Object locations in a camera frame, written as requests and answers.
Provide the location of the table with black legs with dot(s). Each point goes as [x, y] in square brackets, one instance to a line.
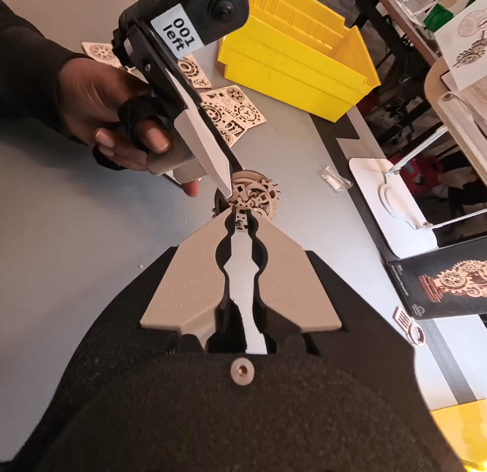
[411, 30]

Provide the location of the person's left forearm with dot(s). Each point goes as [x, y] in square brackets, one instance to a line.
[26, 68]

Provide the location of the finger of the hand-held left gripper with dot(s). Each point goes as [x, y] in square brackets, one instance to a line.
[205, 144]

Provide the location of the grey desk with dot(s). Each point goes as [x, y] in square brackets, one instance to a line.
[76, 213]

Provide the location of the person's left hand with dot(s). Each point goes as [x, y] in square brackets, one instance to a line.
[91, 99]

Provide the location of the yellow plastic bin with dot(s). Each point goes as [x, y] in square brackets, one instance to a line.
[289, 68]

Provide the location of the red bag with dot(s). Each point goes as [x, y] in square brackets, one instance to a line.
[371, 104]

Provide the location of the wooden gear model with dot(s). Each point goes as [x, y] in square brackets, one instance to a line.
[262, 198]

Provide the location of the small clear plastic bag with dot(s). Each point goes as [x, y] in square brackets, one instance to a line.
[334, 179]

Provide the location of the white stand base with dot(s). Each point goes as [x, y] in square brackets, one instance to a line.
[373, 198]

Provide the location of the green item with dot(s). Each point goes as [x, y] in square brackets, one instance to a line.
[441, 17]

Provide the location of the wooden puzzle part sheet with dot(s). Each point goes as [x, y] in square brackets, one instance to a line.
[101, 53]
[243, 110]

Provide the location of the yellow plastic item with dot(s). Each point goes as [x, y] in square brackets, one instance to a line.
[464, 434]

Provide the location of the black puzzle package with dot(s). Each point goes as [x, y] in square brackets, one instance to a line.
[437, 281]

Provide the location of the red floor item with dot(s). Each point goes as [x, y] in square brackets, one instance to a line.
[426, 171]

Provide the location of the white instruction sheet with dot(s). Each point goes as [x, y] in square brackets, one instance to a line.
[468, 49]

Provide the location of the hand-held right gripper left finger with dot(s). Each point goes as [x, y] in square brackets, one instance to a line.
[190, 281]

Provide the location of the small wooden cutout piece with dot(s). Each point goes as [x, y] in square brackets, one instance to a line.
[403, 319]

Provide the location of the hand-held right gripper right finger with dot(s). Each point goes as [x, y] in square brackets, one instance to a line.
[296, 289]

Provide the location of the pale wooden board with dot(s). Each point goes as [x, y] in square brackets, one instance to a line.
[460, 118]

